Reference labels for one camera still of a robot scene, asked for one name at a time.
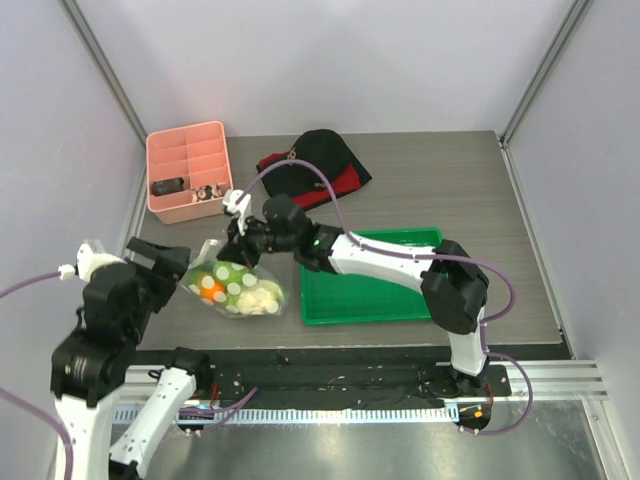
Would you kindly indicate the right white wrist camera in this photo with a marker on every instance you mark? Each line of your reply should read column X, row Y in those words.
column 237, row 204

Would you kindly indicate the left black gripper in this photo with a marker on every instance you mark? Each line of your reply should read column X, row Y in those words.
column 172, row 262

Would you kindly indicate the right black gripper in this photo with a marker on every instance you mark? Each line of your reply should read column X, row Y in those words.
column 240, row 240

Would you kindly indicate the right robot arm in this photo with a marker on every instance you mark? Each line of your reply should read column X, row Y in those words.
column 454, row 290

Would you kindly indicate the pink divided organizer box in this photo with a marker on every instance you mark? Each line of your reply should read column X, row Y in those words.
column 199, row 154

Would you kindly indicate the aluminium frame rail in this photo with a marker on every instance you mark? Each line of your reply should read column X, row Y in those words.
column 564, row 380

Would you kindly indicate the light green fake vegetable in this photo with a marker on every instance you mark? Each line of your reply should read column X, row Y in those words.
column 227, row 273

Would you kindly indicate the white fake cauliflower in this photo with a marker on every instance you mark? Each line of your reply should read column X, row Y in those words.
column 258, row 302

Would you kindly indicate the small black object in organizer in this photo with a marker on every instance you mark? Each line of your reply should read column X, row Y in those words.
column 167, row 186

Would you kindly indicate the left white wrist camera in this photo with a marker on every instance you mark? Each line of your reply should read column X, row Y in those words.
column 90, row 257

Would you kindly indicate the red and black folded cloth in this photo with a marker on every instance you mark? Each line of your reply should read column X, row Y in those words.
column 279, row 181

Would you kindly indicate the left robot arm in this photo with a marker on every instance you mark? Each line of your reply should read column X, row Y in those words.
column 89, row 367

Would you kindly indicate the black baseball cap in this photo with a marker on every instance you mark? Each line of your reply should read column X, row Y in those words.
column 327, row 151

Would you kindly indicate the orange fake fruit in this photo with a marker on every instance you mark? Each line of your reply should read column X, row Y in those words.
column 215, row 294

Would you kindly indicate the green plastic tray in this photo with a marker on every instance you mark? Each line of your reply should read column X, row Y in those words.
column 381, row 282

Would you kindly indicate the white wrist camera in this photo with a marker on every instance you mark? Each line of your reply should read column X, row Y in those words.
column 237, row 204
column 90, row 257

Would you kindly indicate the pink patterned item in organizer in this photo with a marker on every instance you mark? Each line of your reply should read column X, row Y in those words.
column 207, row 192

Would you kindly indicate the clear zip top bag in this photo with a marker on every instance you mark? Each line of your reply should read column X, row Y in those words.
column 200, row 275

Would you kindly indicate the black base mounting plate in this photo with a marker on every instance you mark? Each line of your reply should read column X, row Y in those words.
column 358, row 378

